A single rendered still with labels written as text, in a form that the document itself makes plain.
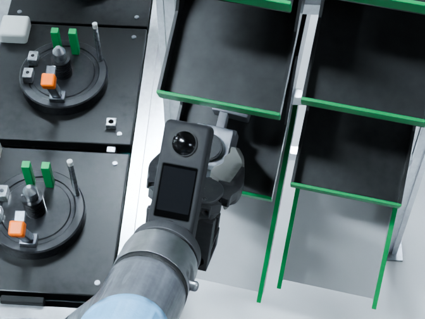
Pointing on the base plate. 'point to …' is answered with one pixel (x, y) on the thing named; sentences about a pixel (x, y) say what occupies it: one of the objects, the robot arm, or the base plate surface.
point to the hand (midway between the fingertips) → (212, 143)
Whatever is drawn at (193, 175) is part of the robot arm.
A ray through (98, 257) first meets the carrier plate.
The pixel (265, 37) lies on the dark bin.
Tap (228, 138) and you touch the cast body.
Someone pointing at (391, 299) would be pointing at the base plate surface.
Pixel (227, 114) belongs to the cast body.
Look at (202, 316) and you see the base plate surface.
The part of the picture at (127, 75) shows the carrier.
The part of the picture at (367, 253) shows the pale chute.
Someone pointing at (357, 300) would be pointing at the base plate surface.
